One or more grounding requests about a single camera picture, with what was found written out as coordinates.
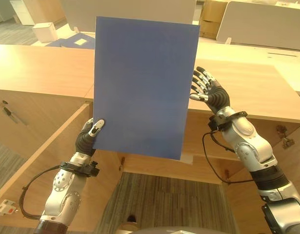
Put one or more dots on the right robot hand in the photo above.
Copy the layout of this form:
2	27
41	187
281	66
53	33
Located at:
218	96

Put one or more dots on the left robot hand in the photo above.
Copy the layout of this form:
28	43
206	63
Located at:
84	142

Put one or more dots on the blue paper folder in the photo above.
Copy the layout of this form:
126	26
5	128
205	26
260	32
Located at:
145	87

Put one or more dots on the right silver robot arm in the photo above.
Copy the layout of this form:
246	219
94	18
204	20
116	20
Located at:
252	148

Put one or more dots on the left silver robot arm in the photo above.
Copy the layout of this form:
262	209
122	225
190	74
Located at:
63	195

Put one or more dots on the open wooden cabinet door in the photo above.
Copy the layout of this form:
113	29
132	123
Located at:
67	136

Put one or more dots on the closed wooden cabinet door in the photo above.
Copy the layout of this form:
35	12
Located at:
47	107

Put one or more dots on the wooden cabinet door with hinge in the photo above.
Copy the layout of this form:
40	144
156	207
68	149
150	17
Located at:
269	126

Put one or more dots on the wooden office cabinet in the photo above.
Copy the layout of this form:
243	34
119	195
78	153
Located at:
43	70

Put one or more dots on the blue folder with label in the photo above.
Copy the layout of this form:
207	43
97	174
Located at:
67	42

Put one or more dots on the wooden background cabinet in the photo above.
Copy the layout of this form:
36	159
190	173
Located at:
40	11

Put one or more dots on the black right wrist clamp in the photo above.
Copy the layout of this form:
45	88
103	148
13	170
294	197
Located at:
223	120

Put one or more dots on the black wrist clamp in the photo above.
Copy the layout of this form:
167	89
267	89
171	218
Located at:
223	120
79	167

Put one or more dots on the black left wrist clamp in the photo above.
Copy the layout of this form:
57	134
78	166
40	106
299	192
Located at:
79	167

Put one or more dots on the white paper slip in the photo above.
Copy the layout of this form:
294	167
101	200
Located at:
187	159

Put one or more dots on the wooden drawer unit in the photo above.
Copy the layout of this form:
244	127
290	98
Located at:
211	19

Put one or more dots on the dark metal door hinge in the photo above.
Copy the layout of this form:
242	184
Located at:
285	136

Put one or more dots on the white desk partition panel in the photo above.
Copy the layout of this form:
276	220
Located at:
267	24
128	9

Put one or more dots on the white door hinge plate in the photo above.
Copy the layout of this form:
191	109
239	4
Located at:
5	207

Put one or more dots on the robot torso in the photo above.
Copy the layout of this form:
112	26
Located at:
159	230

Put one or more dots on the white cardboard box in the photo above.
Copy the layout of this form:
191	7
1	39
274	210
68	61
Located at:
44	31

